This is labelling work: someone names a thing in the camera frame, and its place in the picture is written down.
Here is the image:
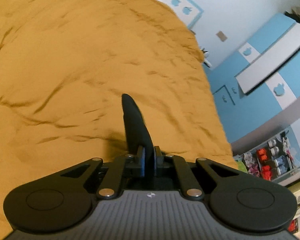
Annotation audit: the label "blue and white wardrobe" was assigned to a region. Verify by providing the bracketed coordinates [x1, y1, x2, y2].
[207, 12, 300, 142]

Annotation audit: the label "black and white plush toy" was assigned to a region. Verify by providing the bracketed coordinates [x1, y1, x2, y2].
[199, 47, 213, 68]

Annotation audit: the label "storage rack with clothes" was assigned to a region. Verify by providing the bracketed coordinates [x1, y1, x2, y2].
[232, 127, 300, 183]

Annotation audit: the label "yellow quilted bedspread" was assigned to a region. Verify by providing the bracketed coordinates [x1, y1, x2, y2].
[0, 0, 234, 233]

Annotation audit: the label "white and blue headboard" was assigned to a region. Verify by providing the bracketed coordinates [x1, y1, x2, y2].
[130, 0, 204, 29]

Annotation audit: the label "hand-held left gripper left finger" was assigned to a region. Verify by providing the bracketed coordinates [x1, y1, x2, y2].
[58, 146, 147, 200]

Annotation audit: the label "white black-edged panel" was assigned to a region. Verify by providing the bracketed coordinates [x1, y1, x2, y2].
[234, 21, 300, 95]

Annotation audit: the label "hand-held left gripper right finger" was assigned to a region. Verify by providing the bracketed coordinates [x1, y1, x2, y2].
[154, 146, 241, 200]

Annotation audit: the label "black pants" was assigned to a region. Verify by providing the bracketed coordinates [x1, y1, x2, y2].
[121, 94, 155, 191]

